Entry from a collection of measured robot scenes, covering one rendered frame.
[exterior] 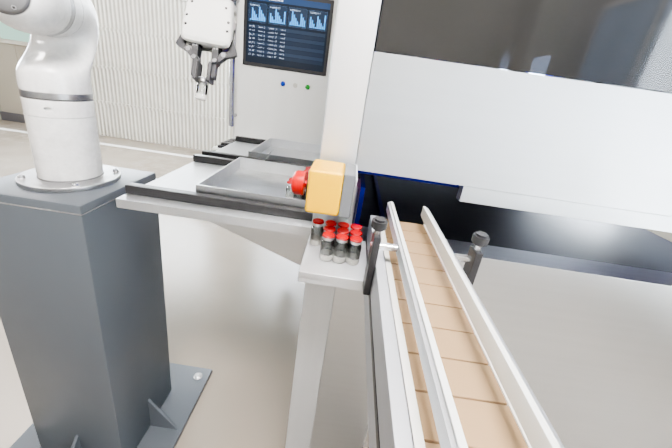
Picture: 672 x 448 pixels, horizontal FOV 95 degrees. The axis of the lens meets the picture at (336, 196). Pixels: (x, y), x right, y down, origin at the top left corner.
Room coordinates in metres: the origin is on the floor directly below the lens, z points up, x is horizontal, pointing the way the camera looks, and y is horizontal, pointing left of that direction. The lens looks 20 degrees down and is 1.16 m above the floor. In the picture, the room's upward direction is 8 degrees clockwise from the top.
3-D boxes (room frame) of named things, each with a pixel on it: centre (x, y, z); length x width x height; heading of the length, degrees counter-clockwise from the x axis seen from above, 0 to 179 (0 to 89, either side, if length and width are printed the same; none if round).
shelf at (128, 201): (0.90, 0.19, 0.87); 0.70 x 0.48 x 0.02; 179
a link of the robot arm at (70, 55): (0.70, 0.63, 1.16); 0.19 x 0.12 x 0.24; 17
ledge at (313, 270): (0.46, -0.03, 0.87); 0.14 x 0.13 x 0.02; 89
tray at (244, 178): (0.73, 0.13, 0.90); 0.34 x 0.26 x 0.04; 89
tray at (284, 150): (1.07, 0.12, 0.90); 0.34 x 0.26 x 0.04; 89
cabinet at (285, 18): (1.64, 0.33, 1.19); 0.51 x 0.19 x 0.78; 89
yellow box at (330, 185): (0.48, 0.01, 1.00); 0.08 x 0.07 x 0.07; 89
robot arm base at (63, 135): (0.67, 0.62, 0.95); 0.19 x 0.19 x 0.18
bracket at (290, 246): (0.65, 0.21, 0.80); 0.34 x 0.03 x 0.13; 89
